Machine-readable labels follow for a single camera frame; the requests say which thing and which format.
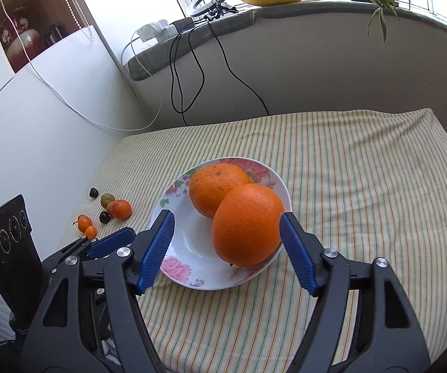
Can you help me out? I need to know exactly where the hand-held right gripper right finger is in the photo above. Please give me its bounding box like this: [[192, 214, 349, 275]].
[[280, 212, 432, 373]]

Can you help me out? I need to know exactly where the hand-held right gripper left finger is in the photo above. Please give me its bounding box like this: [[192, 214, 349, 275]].
[[19, 210, 175, 373]]

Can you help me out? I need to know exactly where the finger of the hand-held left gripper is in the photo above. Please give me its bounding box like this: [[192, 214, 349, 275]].
[[41, 226, 136, 276]]

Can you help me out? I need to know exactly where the tangerine with stem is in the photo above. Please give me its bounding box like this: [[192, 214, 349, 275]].
[[107, 199, 132, 220]]

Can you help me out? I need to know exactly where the white floral plate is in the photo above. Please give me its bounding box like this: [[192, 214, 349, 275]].
[[147, 157, 292, 291]]

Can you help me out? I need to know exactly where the large smooth orange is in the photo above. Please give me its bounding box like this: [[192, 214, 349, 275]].
[[211, 184, 285, 268]]

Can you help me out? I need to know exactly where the large orange with navel dot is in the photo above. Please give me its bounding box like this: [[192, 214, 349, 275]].
[[189, 164, 252, 220]]

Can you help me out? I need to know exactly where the striped bed sheet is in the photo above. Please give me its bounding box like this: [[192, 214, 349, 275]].
[[58, 108, 447, 373]]

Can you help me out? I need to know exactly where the white cabinet with niche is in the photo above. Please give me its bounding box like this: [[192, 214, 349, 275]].
[[0, 0, 148, 222]]

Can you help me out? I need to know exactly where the red decorated vase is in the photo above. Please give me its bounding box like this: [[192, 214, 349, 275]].
[[0, 7, 41, 68]]

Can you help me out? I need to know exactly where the black power adapter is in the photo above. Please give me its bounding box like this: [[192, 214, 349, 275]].
[[173, 17, 196, 32]]

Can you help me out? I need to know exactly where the grey windowsill cover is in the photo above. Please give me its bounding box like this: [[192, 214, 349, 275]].
[[128, 0, 447, 82]]

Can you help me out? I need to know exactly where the looped black cable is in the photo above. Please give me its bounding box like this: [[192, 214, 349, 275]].
[[170, 27, 205, 126]]

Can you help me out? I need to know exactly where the white cable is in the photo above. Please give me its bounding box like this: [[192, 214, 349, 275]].
[[0, 0, 163, 131]]

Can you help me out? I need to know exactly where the long black cable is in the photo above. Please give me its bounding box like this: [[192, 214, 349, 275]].
[[207, 15, 270, 117]]

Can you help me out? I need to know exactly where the white ring light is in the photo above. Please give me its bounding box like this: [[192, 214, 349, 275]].
[[187, 0, 235, 18]]

